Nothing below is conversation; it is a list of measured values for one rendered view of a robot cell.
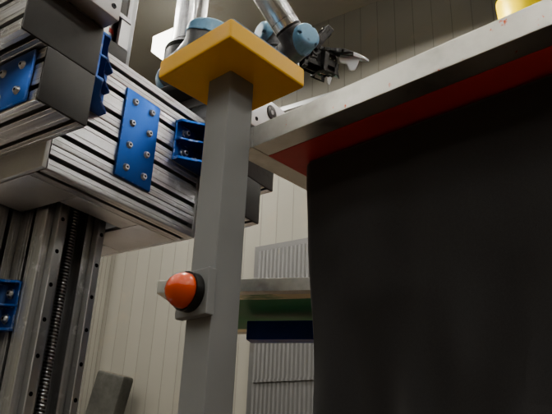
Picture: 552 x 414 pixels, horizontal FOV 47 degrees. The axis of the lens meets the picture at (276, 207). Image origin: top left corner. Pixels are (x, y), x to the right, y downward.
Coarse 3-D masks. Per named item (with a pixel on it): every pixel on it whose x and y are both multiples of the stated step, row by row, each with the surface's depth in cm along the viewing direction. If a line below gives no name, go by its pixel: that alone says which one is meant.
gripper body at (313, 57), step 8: (320, 48) 193; (328, 48) 192; (312, 56) 191; (320, 56) 193; (328, 56) 192; (336, 56) 194; (304, 64) 189; (312, 64) 192; (320, 64) 192; (328, 64) 191; (336, 64) 193; (312, 72) 194; (320, 72) 193; (328, 72) 192; (336, 72) 192; (320, 80) 197
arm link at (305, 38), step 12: (264, 0) 169; (276, 0) 168; (264, 12) 170; (276, 12) 168; (288, 12) 169; (276, 24) 169; (288, 24) 169; (300, 24) 168; (288, 36) 169; (300, 36) 166; (312, 36) 168; (276, 48) 175; (288, 48) 170; (300, 48) 168; (312, 48) 169; (300, 60) 174
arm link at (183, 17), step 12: (180, 0) 170; (192, 0) 169; (204, 0) 171; (180, 12) 168; (192, 12) 168; (204, 12) 170; (180, 24) 166; (180, 36) 165; (168, 48) 163; (156, 84) 165; (168, 84) 161
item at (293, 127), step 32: (544, 0) 72; (480, 32) 77; (512, 32) 74; (544, 32) 72; (416, 64) 82; (448, 64) 79; (480, 64) 78; (352, 96) 88; (384, 96) 85; (416, 96) 85; (256, 128) 101; (288, 128) 95; (320, 128) 94; (256, 160) 104
